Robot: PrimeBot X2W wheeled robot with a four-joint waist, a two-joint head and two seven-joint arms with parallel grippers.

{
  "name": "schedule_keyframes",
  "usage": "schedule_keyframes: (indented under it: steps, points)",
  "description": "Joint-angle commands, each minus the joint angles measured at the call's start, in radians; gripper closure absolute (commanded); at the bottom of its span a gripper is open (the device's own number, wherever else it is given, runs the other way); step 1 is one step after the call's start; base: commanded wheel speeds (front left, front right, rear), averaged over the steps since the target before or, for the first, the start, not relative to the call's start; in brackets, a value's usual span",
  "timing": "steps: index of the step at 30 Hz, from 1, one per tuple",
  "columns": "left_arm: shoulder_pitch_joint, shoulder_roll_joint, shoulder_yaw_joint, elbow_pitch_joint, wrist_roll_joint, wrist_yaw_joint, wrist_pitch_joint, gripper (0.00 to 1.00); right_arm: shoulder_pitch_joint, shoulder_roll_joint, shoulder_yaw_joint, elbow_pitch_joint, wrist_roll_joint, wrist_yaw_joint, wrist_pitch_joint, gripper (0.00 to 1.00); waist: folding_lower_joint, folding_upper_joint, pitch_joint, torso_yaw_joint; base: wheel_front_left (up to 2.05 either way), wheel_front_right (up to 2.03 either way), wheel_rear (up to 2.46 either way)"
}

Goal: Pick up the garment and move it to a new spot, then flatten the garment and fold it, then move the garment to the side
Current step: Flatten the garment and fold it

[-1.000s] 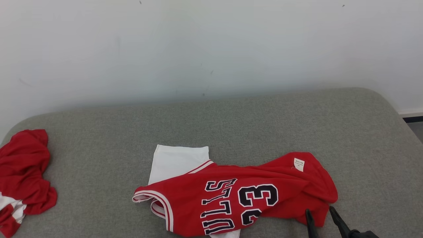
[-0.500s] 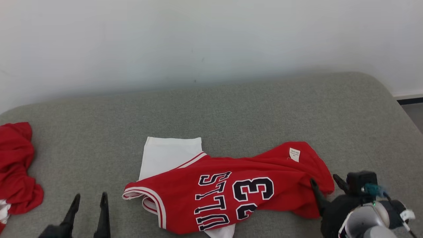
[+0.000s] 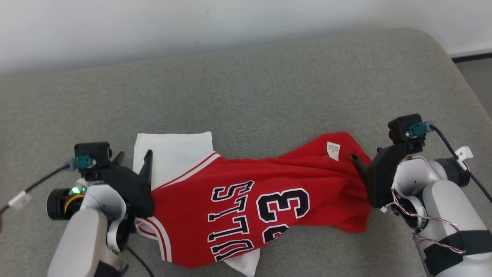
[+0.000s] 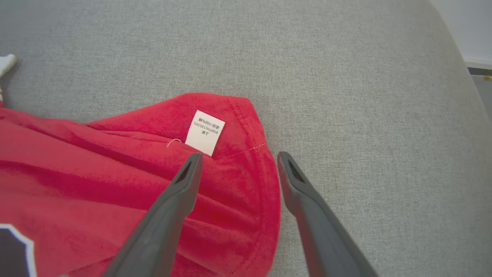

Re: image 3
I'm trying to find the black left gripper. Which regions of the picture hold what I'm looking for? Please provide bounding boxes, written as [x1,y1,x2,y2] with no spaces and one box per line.
[98,150,155,220]

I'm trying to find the grey fabric sofa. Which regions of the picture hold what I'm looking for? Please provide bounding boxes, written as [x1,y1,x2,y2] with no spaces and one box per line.
[0,27,492,277]

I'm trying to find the black right camera cable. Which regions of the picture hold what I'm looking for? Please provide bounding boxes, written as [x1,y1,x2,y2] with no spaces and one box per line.
[423,122,492,204]

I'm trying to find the thin black cable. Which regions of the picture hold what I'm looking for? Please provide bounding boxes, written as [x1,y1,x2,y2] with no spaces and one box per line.
[126,246,155,277]

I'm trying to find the red basketball jersey number 23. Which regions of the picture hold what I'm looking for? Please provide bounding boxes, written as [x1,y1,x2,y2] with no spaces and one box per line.
[133,132,372,277]

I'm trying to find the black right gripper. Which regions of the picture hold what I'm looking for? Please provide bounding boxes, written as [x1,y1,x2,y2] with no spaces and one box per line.
[350,140,426,209]

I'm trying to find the red white wire bundle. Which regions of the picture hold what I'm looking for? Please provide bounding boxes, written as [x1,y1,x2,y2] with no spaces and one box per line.
[390,188,466,255]

